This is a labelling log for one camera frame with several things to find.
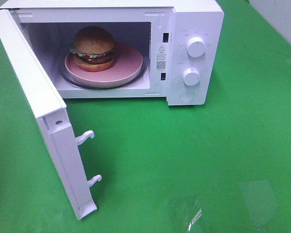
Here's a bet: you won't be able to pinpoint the round white door button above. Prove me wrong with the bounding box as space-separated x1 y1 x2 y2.
180 91 195 103

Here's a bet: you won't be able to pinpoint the pink round plate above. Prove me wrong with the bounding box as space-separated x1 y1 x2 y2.
61 43 147 89

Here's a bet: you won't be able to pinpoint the burger with lettuce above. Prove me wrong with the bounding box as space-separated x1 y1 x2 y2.
69 26 115 72

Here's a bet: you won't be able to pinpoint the white microwave door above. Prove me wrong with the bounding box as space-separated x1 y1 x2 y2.
0 10 102 219

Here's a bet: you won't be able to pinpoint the glass microwave turntable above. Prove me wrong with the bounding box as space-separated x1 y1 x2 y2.
59 55 147 90

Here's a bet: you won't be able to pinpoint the lower white microwave knob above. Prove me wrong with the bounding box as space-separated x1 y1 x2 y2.
182 68 200 86

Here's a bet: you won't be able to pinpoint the white microwave knob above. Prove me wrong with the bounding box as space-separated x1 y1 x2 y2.
186 36 206 58
182 68 200 86

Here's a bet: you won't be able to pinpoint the white microwave oven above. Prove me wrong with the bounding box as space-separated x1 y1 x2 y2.
0 0 224 110

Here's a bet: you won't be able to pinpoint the upper white microwave knob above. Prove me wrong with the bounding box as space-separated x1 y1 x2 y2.
186 36 206 58

